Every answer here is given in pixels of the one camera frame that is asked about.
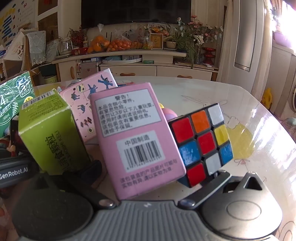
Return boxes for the rabbit printed tablecloth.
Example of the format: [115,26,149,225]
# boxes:
[32,76,296,241]

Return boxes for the pink box with barcode label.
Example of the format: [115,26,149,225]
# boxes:
[90,82,187,200]

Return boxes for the pink purple plastic toy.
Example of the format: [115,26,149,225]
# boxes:
[158,103,178,122]

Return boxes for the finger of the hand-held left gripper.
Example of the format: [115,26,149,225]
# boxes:
[0,149,31,163]
[9,119,21,151]

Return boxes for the blue yellow wall decals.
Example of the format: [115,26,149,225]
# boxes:
[0,0,35,48]

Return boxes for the white round tray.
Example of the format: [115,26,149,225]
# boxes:
[102,56,142,64]

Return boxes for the cream television cabinet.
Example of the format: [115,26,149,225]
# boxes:
[51,48,220,87]

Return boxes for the bag of small tangerines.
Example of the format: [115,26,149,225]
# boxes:
[107,35,132,52]

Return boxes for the red berry bouquet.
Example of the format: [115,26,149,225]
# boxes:
[69,27,87,48]

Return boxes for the gold patterned wall panel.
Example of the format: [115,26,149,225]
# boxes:
[38,0,58,15]
[38,14,58,36]

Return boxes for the pink box with figure prints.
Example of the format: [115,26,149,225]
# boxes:
[60,68,119,142]

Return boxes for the olive green box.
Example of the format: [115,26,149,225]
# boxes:
[18,89,93,176]

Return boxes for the pink metal case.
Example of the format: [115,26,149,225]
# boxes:
[80,62,100,79]

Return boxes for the cream curtain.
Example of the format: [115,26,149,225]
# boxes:
[216,0,236,82]

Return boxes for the colourful puzzle cube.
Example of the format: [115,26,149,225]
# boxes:
[168,103,234,188]

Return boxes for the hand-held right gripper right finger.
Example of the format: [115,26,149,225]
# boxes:
[178,170,267,209]

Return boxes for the bag of large oranges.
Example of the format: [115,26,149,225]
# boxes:
[87,23,111,54]

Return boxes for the black television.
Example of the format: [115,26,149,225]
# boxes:
[81,0,192,29]

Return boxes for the vase of artificial flowers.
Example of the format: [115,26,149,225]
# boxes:
[173,15,223,65]

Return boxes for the red candle stand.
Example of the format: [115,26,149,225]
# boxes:
[202,47,216,67]

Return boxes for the dark green bin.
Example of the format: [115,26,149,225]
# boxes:
[40,64,57,77]

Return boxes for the glass kettle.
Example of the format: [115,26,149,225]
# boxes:
[57,37,73,56]

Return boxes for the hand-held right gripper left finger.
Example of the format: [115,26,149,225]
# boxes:
[35,160,116,209]

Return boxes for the chair with lace cover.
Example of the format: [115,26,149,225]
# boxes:
[24,30,48,86]

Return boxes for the green printed cardboard box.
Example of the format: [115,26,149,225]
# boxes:
[0,71,36,138]

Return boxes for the white standing air conditioner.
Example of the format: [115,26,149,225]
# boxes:
[231,0,271,100]

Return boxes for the white printed plastic bag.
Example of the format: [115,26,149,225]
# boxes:
[46,39,59,61]

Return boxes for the beige cartoon dust cover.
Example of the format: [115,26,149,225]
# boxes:
[3,31,28,75]

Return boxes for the wooden framed picture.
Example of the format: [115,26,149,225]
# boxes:
[149,33,164,49]

